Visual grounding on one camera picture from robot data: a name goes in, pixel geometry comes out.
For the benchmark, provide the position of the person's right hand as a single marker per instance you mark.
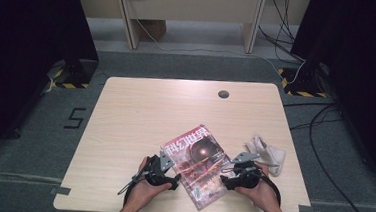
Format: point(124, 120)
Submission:
point(264, 198)

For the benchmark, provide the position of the grey tape piece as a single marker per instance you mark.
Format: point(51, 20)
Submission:
point(60, 191)
point(309, 210)

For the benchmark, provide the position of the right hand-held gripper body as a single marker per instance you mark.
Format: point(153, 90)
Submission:
point(246, 177)

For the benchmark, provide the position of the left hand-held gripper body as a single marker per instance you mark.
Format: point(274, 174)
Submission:
point(158, 170)

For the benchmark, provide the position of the person's left hand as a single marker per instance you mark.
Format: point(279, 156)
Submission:
point(144, 193)

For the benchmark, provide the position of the beige cloth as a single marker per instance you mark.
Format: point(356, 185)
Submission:
point(269, 155)

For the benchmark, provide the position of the stand base with hazard tape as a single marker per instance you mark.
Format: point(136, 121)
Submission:
point(74, 74)
point(302, 85)

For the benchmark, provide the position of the red glossy magazine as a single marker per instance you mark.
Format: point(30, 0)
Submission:
point(198, 168)

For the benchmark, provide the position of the beige wooden desk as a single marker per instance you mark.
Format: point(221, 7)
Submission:
point(189, 6)

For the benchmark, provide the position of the brown cardboard box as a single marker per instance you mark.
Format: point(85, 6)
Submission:
point(153, 28)

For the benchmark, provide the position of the black curtain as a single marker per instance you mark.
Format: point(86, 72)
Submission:
point(22, 57)
point(362, 64)

